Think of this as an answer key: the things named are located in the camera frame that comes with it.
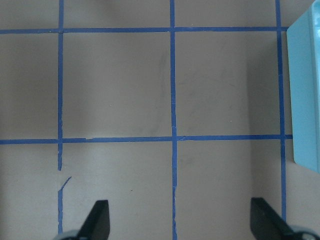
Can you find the light blue plastic bin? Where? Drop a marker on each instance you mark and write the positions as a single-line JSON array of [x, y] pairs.
[[303, 45]]

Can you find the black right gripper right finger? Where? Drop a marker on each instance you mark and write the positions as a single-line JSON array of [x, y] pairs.
[[266, 224]]

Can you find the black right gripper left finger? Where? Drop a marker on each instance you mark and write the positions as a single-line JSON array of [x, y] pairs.
[[97, 224]]

